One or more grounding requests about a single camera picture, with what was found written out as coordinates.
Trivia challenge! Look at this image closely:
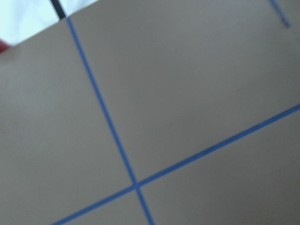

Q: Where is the red cylinder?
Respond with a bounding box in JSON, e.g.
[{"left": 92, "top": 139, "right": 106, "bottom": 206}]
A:
[{"left": 0, "top": 40, "right": 11, "bottom": 53}]

